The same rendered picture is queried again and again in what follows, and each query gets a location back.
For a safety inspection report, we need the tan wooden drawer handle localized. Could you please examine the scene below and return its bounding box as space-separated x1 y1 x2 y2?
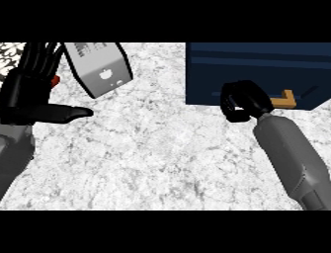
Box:
269 89 297 110

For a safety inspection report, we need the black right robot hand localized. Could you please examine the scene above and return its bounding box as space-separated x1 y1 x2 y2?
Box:
219 80 277 124

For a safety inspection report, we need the grey box appliance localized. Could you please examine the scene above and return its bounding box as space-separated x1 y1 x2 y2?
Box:
61 42 135 100

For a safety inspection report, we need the dark blue drawer cabinet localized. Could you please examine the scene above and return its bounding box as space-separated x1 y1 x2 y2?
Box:
185 42 331 112

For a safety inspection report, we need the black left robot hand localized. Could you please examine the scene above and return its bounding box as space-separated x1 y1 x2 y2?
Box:
0 42 95 127

